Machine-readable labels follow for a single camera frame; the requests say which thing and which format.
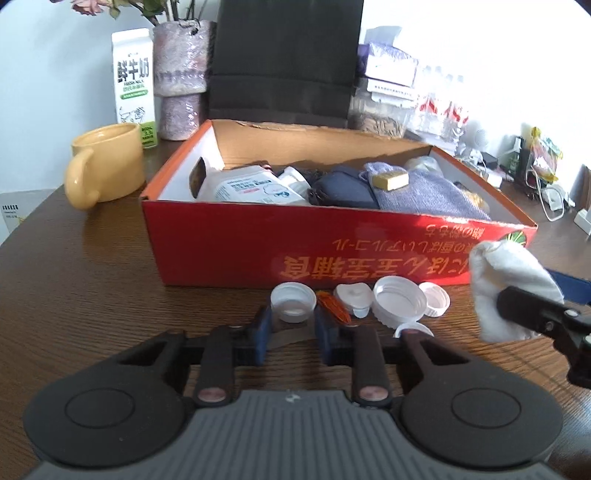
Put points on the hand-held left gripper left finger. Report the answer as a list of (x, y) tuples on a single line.
[(262, 337)]

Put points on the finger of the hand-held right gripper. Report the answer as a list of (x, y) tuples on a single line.
[(531, 307), (572, 288)]

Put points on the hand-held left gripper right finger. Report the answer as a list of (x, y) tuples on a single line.
[(325, 339)]

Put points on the white bottle cap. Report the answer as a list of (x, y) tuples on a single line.
[(292, 300)]

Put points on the white cloth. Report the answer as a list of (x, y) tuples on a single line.
[(503, 267)]

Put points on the red cardboard box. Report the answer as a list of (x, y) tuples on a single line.
[(277, 244)]

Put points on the navy blue pouch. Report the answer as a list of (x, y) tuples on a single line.
[(344, 189)]

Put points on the purple knit pouch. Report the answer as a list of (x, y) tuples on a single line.
[(425, 194)]

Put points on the orange wrapper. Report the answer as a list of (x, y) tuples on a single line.
[(333, 308)]

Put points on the white flip-top cap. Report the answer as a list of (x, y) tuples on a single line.
[(353, 297)]

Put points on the white block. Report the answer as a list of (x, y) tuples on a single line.
[(584, 221)]

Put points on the large white jar lid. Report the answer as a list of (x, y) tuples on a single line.
[(399, 302)]

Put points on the white round cap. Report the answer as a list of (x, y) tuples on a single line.
[(415, 328)]

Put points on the small ribbed white cap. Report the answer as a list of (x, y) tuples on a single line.
[(436, 300)]

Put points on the brown wooden board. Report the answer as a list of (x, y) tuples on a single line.
[(585, 189)]

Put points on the white and yellow plush toy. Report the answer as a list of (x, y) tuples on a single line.
[(475, 198)]

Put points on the yellow snack packet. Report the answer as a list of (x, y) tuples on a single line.
[(547, 157)]

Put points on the small green bottle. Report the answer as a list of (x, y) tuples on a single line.
[(515, 159)]

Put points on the white plastic container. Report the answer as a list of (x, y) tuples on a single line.
[(249, 187)]

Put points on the black adapter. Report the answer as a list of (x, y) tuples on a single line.
[(489, 161)]

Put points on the yellow block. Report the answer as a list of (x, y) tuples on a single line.
[(390, 180)]

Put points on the small white fan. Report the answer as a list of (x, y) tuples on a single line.
[(475, 138)]

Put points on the yellow mug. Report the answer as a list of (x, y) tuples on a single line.
[(115, 166)]

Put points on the clear jar of seeds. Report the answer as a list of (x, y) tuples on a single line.
[(378, 120)]

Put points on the white printed flat box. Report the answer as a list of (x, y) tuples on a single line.
[(388, 91)]

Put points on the pink textured vase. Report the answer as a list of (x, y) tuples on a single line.
[(182, 78)]

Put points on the black paper bag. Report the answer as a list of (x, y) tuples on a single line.
[(281, 60)]

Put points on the white green milk carton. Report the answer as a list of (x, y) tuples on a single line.
[(134, 87)]

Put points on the purple tissue pack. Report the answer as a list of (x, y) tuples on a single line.
[(388, 64)]

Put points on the dried pink roses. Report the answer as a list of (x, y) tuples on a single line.
[(115, 5)]

